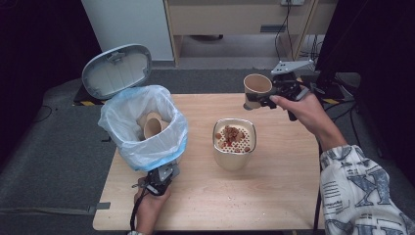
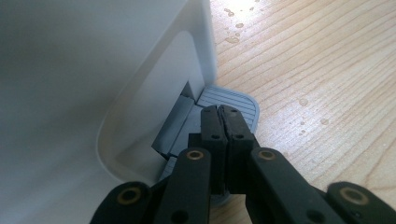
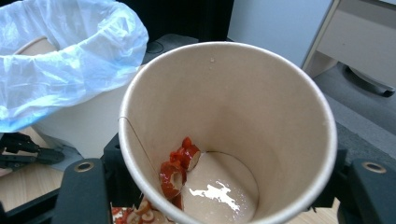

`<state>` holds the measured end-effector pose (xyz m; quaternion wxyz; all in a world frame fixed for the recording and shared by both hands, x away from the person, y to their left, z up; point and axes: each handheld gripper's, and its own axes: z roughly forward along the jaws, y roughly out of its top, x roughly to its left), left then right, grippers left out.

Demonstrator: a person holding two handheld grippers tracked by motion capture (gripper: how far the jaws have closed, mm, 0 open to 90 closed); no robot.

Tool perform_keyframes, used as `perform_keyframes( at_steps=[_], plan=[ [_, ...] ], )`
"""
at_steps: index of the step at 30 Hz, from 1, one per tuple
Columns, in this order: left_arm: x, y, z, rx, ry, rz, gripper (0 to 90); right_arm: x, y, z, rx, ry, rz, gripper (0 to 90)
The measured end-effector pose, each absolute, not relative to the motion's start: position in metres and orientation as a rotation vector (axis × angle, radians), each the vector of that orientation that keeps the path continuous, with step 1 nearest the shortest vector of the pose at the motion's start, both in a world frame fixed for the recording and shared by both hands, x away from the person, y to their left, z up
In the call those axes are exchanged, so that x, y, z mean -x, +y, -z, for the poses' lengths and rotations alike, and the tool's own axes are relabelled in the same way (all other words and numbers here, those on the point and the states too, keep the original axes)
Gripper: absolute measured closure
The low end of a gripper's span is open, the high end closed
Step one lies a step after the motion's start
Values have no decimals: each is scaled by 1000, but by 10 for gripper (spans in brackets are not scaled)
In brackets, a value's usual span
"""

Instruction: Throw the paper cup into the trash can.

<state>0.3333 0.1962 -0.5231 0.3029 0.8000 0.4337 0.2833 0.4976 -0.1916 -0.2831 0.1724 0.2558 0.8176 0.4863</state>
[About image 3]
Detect light wooden desk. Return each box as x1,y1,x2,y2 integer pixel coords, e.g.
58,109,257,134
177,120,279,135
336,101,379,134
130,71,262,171
301,0,396,90

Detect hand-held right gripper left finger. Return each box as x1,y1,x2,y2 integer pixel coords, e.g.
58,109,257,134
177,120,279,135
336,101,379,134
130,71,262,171
50,133,142,224

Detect white trash bin with bag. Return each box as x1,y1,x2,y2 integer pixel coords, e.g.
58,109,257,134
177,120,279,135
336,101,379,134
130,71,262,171
0,0,149,133

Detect dark chair base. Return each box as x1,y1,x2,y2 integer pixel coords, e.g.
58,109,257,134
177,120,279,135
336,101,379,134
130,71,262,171
343,63,395,98

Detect red food scraps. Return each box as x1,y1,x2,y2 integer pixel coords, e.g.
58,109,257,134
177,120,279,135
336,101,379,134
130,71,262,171
159,136,202,210

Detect black curtain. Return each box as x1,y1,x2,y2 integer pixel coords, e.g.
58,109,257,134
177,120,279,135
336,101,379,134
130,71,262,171
116,0,235,43

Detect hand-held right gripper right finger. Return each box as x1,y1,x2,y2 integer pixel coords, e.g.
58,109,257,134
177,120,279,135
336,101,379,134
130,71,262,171
311,148,396,224

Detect grey white lidded trash can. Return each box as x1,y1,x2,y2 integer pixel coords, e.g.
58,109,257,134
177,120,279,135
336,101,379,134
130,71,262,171
13,35,148,172

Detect brown paper cup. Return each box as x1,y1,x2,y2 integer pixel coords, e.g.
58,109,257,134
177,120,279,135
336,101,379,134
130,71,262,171
118,41,338,224

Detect white panel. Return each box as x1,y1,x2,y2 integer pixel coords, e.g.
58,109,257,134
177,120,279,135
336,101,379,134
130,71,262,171
227,0,334,68

